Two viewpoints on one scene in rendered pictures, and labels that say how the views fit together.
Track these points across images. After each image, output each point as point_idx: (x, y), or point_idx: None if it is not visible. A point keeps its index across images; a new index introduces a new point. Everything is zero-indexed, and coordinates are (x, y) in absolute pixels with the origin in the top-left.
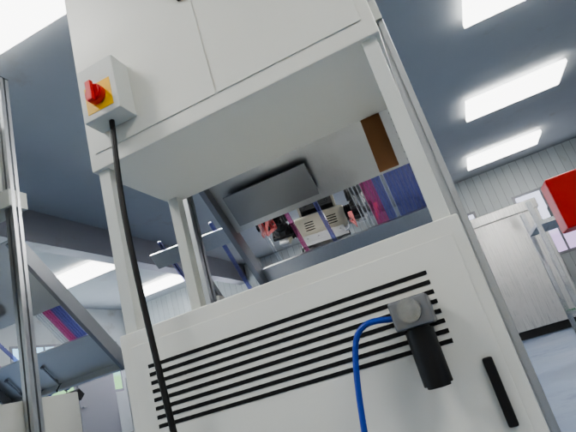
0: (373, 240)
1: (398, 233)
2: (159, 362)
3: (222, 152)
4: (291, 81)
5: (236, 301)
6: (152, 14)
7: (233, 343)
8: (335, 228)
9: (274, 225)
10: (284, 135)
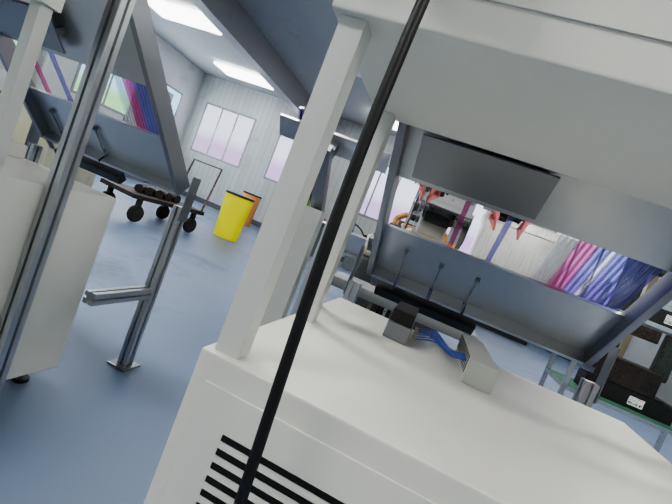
0: (524, 291)
1: (555, 306)
2: (248, 494)
3: (545, 132)
4: None
5: (440, 486)
6: None
7: None
8: (461, 201)
9: (439, 193)
10: (649, 179)
